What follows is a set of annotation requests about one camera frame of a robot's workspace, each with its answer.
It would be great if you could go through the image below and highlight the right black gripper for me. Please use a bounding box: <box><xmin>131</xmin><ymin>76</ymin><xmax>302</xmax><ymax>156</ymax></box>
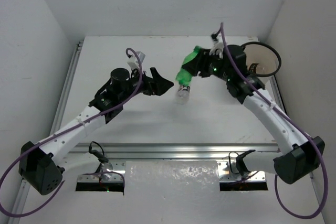
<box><xmin>184</xmin><ymin>47</ymin><xmax>233</xmax><ymax>81</ymax></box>

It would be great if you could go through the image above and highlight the green plastic bottle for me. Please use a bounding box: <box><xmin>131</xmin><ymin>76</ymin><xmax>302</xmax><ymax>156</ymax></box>
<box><xmin>175</xmin><ymin>46</ymin><xmax>208</xmax><ymax>87</ymax></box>

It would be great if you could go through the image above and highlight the black label clear bottle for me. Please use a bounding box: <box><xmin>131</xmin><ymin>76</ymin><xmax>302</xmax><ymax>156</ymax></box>
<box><xmin>248</xmin><ymin>63</ymin><xmax>270</xmax><ymax>77</ymax></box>

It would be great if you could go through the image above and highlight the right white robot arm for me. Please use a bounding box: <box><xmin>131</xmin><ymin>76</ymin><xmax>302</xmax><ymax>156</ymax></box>
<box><xmin>176</xmin><ymin>42</ymin><xmax>325</xmax><ymax>184</ymax></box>

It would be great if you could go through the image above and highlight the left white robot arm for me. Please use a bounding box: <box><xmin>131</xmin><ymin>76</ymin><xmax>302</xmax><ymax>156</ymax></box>
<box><xmin>19</xmin><ymin>67</ymin><xmax>174</xmax><ymax>196</ymax></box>

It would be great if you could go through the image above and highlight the white bin with black rim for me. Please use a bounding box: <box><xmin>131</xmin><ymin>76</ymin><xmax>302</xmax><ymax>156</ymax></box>
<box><xmin>241</xmin><ymin>41</ymin><xmax>282</xmax><ymax>84</ymax></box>

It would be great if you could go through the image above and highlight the blue label clear bottle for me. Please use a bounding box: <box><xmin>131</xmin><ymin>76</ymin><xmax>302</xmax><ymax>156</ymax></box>
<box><xmin>175</xmin><ymin>85</ymin><xmax>190</xmax><ymax>104</ymax></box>

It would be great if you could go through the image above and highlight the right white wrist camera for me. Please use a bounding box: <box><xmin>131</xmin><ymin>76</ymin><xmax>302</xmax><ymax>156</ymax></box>
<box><xmin>209</xmin><ymin>33</ymin><xmax>224</xmax><ymax>59</ymax></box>

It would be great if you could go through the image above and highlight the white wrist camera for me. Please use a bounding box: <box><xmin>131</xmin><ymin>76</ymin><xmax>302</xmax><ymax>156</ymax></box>
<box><xmin>127</xmin><ymin>51</ymin><xmax>145</xmax><ymax>70</ymax></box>
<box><xmin>209</xmin><ymin>33</ymin><xmax>224</xmax><ymax>59</ymax></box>

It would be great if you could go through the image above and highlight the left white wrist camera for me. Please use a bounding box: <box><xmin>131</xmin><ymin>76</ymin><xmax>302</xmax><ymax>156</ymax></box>
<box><xmin>127</xmin><ymin>51</ymin><xmax>145</xmax><ymax>70</ymax></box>

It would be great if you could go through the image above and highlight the front aluminium rail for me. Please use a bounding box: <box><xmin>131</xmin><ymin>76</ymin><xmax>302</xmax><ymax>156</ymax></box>
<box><xmin>70</xmin><ymin>142</ymin><xmax>281</xmax><ymax>161</ymax></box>

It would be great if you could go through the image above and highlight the aluminium rail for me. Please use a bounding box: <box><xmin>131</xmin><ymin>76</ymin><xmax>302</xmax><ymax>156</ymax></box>
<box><xmin>270</xmin><ymin>76</ymin><xmax>287</xmax><ymax>114</ymax></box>
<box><xmin>70</xmin><ymin>142</ymin><xmax>281</xmax><ymax>161</ymax></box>
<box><xmin>43</xmin><ymin>40</ymin><xmax>85</xmax><ymax>159</ymax></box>

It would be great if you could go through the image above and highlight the right aluminium rail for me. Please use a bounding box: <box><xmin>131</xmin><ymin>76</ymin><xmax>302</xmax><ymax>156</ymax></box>
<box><xmin>270</xmin><ymin>76</ymin><xmax>287</xmax><ymax>114</ymax></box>

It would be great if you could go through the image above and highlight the left aluminium rail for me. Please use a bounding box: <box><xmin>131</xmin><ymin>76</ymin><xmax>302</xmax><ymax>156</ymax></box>
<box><xmin>43</xmin><ymin>40</ymin><xmax>85</xmax><ymax>159</ymax></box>

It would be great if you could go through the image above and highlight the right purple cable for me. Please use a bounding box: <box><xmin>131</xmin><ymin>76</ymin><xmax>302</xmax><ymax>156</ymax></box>
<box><xmin>217</xmin><ymin>22</ymin><xmax>329</xmax><ymax>219</ymax></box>

